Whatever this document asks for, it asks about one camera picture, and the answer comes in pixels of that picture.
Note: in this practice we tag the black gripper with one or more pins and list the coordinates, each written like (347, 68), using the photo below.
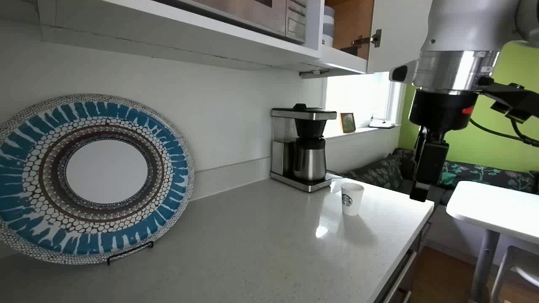
(440, 106)

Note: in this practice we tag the white paper cup green logo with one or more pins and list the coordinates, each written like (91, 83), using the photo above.
(352, 199)

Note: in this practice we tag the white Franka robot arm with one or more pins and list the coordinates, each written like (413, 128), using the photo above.
(477, 27)

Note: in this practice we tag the dark floral patterned cushion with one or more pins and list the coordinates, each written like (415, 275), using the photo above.
(494, 177)

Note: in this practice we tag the white side table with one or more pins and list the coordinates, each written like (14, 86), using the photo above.
(494, 211)

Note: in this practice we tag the small framed picture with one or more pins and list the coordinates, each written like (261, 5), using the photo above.
(347, 122)

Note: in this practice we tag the steel drip coffee maker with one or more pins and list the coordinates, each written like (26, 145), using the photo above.
(305, 152)

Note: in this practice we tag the open white cabinet door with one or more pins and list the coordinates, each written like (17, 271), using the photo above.
(398, 31)

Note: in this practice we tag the silver microwave oven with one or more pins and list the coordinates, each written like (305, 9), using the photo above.
(263, 14)

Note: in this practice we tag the blue patterned decorative plate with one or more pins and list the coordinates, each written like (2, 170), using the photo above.
(34, 179)

